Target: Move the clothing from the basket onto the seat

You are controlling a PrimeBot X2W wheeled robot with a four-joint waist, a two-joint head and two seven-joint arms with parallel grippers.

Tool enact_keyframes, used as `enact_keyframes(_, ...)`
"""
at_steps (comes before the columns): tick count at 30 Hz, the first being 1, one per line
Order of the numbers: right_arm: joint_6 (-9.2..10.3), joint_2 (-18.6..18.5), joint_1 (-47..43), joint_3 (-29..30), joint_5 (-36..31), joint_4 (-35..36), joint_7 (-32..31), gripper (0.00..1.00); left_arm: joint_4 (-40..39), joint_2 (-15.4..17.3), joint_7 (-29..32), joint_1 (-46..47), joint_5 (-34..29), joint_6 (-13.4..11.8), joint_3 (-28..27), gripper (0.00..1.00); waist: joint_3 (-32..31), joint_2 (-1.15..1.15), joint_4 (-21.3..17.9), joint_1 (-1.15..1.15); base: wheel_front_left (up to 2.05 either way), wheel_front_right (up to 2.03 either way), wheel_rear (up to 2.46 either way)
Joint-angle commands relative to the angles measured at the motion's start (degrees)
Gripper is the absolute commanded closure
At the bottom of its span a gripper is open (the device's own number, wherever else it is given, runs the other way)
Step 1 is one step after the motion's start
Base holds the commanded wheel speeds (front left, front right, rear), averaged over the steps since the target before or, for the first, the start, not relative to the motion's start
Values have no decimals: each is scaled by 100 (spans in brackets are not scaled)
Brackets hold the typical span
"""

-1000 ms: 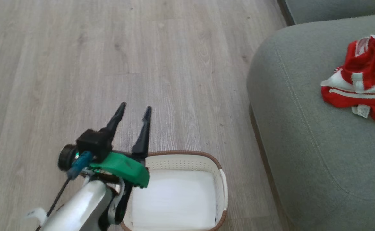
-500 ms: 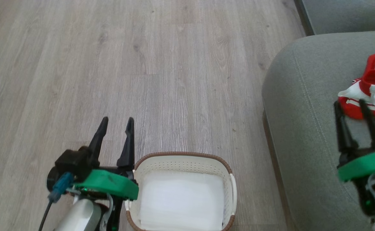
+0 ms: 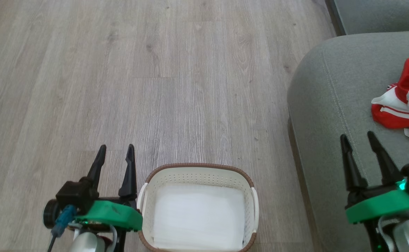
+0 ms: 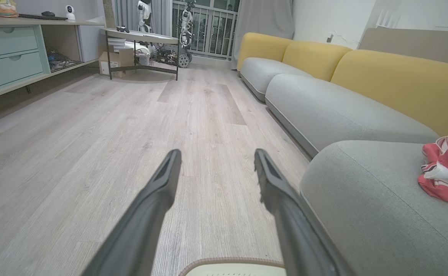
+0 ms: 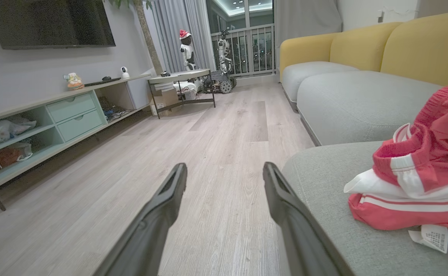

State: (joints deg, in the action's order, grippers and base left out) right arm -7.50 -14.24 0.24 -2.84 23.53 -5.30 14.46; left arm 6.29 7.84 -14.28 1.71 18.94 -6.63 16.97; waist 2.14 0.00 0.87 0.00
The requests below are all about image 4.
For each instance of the black computer mouse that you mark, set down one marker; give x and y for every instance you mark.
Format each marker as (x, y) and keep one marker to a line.
(48, 13)

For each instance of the pale green drawer cabinet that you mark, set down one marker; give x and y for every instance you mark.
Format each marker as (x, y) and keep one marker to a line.
(13, 57)

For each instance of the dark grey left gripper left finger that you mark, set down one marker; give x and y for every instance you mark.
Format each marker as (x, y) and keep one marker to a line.
(143, 222)

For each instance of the grey balcony railing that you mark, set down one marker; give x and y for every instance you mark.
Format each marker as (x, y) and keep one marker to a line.
(216, 34)

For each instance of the small white security camera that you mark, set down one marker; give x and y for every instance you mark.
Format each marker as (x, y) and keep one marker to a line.
(70, 12)

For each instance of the black keyboard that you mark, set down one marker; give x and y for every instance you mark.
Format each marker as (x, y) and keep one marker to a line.
(41, 17)

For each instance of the wall power plug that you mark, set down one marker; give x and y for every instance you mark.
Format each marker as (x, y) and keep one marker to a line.
(329, 37)

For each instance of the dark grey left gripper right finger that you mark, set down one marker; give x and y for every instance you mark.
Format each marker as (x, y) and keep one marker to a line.
(289, 222)

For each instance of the oval table black legs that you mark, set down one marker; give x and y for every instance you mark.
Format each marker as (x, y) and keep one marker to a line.
(143, 36)

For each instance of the black controller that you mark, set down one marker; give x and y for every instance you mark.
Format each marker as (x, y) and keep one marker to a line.
(122, 28)

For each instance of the cardboard box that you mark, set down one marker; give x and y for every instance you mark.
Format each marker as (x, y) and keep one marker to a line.
(116, 63)

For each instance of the beige upholstered panel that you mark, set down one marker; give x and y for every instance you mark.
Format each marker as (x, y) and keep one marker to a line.
(419, 44)

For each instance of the grey curtain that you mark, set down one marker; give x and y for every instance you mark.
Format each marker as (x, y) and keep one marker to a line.
(262, 19)
(128, 11)

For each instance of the white laundry basket brown rim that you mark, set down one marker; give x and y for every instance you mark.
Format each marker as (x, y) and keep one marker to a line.
(231, 270)

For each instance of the colourful toy figure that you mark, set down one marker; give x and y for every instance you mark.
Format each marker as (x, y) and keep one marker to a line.
(5, 8)

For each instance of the spare omni wheel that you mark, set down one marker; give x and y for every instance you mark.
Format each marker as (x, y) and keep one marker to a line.
(184, 60)

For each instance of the yellow sofa backrest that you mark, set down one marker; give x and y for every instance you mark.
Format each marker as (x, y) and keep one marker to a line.
(400, 84)
(262, 48)
(315, 59)

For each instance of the white humanoid robot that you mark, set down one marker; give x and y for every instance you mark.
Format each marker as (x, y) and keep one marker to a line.
(186, 23)
(144, 15)

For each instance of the grey sofa seat cushion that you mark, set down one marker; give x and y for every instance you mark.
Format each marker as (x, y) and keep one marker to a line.
(323, 111)
(361, 199)
(262, 73)

